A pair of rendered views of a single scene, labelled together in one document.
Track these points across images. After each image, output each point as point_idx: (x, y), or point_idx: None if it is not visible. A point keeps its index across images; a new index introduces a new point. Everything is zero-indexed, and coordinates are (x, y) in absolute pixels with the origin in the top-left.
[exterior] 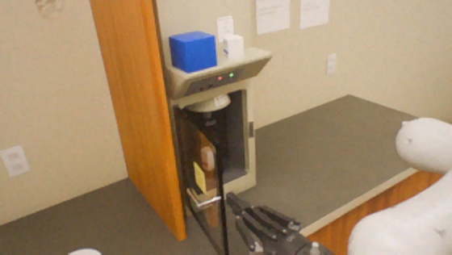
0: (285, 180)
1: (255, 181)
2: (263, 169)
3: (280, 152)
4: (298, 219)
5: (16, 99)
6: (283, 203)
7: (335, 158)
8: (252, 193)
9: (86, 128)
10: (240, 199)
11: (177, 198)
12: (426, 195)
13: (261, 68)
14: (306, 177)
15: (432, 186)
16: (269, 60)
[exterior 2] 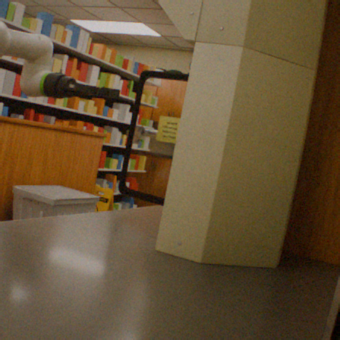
0: (110, 250)
1: (156, 242)
2: (166, 266)
3: (160, 291)
4: (70, 82)
5: None
6: (95, 232)
7: (9, 272)
8: (151, 243)
9: None
10: (108, 88)
11: None
12: (25, 33)
13: (174, 25)
14: (72, 251)
15: (19, 33)
16: (162, 8)
